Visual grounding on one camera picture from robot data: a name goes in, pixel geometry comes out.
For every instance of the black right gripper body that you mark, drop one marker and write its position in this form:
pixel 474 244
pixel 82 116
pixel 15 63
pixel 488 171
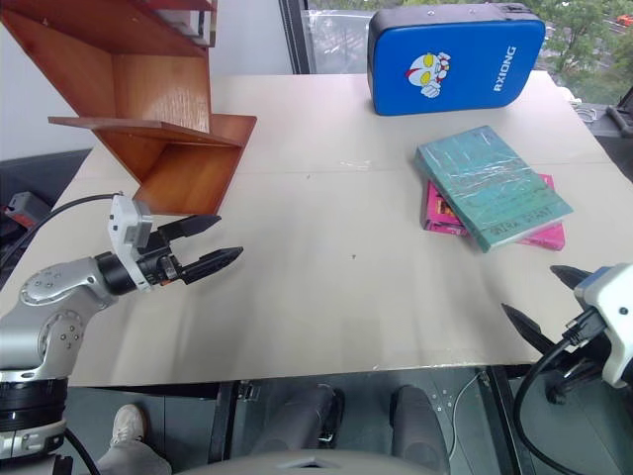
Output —
pixel 583 368

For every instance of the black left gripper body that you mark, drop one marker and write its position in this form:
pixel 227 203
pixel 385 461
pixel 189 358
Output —
pixel 158 262

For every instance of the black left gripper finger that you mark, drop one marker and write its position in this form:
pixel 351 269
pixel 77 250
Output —
pixel 212 262
pixel 193 225

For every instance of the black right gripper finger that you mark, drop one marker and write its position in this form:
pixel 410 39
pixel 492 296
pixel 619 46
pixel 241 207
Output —
pixel 526 329
pixel 571 276

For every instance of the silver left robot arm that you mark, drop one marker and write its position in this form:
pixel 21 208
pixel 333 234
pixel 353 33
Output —
pixel 54 287

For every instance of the teal paperback book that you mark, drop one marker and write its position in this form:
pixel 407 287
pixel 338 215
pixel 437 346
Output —
pixel 489 183

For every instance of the wooden bookshelf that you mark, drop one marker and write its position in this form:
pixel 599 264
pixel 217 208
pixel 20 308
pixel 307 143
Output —
pixel 163 89

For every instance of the pink paperback book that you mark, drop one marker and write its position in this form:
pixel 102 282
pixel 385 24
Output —
pixel 437 208

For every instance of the red and grey device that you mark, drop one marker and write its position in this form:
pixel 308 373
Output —
pixel 25 208

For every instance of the dark rounded robot leg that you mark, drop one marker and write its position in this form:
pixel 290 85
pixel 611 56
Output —
pixel 418 425

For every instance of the black equipment case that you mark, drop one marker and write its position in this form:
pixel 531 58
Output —
pixel 618 121

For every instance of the beige sneaker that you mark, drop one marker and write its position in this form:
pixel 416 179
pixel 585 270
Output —
pixel 128 423

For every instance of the grey trouser leg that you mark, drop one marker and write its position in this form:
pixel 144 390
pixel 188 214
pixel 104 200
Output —
pixel 131 457

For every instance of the grey robot torso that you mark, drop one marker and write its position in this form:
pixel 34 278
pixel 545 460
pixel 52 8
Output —
pixel 306 462

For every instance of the blue padded kick shield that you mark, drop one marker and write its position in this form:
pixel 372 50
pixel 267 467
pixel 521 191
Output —
pixel 470 59

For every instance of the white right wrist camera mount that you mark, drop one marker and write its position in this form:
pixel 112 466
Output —
pixel 613 297

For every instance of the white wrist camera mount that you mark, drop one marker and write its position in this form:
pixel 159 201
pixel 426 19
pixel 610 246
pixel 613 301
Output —
pixel 121 218
pixel 613 297

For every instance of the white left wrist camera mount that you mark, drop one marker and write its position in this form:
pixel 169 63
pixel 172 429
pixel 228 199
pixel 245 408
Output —
pixel 121 218

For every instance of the black metal table frame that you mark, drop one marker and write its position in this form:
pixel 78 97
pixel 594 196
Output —
pixel 220 420

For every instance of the dark window frame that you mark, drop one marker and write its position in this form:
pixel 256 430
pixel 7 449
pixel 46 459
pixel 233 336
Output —
pixel 297 34

